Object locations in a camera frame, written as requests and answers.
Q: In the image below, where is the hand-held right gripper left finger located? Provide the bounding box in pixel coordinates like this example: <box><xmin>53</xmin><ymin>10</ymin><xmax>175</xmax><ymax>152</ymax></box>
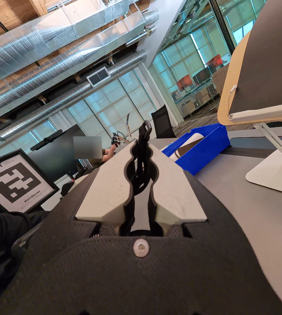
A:
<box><xmin>75</xmin><ymin>142</ymin><xmax>138</xmax><ymax>233</ymax></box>

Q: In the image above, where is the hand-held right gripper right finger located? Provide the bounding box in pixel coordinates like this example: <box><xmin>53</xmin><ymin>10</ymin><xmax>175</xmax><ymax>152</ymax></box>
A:
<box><xmin>147</xmin><ymin>143</ymin><xmax>208</xmax><ymax>233</ymax></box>

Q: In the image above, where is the black velcro strap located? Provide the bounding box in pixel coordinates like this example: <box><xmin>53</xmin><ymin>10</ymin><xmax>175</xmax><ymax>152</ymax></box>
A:
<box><xmin>131</xmin><ymin>120</ymin><xmax>158</xmax><ymax>232</ymax></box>

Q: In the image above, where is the person's left forearm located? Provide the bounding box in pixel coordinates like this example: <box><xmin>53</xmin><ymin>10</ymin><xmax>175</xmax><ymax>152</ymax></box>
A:
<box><xmin>0</xmin><ymin>211</ymin><xmax>50</xmax><ymax>296</ymax></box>

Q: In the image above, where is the white roll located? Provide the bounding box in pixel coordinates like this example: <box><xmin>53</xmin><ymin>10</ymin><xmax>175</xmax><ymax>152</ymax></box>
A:
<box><xmin>173</xmin><ymin>133</ymin><xmax>205</xmax><ymax>159</ymax></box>

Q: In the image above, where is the blue plastic bin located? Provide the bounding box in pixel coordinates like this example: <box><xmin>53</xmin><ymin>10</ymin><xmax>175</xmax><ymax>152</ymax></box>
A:
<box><xmin>162</xmin><ymin>123</ymin><xmax>231</xmax><ymax>176</ymax></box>

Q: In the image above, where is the large black monitor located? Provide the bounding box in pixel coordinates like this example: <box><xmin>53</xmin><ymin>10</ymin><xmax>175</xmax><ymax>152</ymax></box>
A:
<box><xmin>30</xmin><ymin>124</ymin><xmax>90</xmax><ymax>182</ymax></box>

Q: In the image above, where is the black office chair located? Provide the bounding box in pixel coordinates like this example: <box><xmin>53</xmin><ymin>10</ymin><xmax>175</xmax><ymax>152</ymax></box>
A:
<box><xmin>151</xmin><ymin>105</ymin><xmax>177</xmax><ymax>139</ymax></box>

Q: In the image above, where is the black video bar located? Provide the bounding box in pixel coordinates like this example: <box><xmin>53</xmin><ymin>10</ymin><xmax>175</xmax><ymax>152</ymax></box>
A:
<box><xmin>30</xmin><ymin>130</ymin><xmax>62</xmax><ymax>151</ymax></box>

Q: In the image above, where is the black framed tag sign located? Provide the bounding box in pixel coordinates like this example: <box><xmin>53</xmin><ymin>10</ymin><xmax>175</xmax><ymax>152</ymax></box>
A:
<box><xmin>0</xmin><ymin>149</ymin><xmax>60</xmax><ymax>214</ymax></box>

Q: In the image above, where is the white board stand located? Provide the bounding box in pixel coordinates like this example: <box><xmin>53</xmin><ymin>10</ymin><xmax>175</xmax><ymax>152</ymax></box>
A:
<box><xmin>228</xmin><ymin>101</ymin><xmax>282</xmax><ymax>197</ymax></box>

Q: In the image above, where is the orange 3D printer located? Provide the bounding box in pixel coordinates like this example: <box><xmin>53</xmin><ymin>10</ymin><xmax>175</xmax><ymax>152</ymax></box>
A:
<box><xmin>208</xmin><ymin>54</ymin><xmax>225</xmax><ymax>69</ymax></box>
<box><xmin>177</xmin><ymin>74</ymin><xmax>193</xmax><ymax>91</ymax></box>

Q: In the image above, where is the white vent grille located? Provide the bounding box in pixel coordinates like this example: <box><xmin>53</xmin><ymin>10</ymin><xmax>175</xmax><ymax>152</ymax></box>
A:
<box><xmin>86</xmin><ymin>67</ymin><xmax>111</xmax><ymax>88</ymax></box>

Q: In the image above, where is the wooden board with black mat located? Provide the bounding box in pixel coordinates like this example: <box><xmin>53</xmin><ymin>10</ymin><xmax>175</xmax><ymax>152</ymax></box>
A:
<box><xmin>217</xmin><ymin>0</ymin><xmax>282</xmax><ymax>126</ymax></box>

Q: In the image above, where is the silver ventilation duct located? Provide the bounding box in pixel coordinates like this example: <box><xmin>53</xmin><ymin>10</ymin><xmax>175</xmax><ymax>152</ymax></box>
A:
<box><xmin>0</xmin><ymin>0</ymin><xmax>158</xmax><ymax>118</ymax></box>
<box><xmin>0</xmin><ymin>49</ymin><xmax>149</xmax><ymax>141</ymax></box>

